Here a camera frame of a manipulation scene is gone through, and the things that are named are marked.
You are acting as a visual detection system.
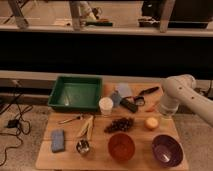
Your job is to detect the yellow red apple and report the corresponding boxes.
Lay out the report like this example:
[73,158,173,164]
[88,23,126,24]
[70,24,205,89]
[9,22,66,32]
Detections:
[144,117,159,130]

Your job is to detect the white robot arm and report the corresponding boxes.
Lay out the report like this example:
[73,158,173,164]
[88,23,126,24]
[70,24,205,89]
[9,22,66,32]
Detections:
[157,74,213,127]

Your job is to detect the purple bowl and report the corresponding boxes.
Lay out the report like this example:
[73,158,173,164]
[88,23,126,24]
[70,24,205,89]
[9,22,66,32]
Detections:
[151,134,183,168]

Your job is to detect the orange bowl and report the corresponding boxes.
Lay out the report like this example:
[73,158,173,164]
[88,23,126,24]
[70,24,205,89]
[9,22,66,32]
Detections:
[108,133,135,162]

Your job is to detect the orange carrot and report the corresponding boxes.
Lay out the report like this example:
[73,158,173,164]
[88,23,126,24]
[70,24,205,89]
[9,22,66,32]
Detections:
[145,104,158,113]

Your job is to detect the wooden cutting board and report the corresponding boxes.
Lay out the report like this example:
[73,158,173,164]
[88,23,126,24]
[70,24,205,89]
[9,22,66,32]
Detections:
[35,89,189,171]

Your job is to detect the bunch of dark grapes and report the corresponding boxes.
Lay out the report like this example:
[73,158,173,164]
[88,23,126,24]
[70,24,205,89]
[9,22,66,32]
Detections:
[104,117,134,133]

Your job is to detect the clear plastic cup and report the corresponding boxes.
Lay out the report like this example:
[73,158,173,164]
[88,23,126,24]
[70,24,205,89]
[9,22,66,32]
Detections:
[116,83,132,98]

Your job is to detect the white paper cup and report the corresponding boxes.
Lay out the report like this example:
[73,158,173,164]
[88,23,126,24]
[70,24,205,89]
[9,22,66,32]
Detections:
[99,97,113,116]

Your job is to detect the banana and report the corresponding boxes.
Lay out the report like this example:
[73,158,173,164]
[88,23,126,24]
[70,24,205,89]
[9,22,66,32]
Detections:
[77,116,94,140]

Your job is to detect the small metal screwdriver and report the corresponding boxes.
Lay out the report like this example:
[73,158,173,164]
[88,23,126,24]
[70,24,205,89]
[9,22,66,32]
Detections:
[58,115,83,124]

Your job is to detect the green plastic tray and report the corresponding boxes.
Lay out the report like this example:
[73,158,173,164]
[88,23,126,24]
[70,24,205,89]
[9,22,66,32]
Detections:
[48,76,102,112]

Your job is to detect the blue sponge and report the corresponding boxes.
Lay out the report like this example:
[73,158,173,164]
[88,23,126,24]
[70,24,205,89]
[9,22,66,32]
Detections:
[51,130,65,153]

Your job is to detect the black handled tool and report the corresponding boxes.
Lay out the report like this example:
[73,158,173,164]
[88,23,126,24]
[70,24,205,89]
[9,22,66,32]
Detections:
[133,86,159,106]

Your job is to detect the black cables on floor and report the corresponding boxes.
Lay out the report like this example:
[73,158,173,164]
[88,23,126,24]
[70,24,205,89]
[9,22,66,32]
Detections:
[0,81,34,168]

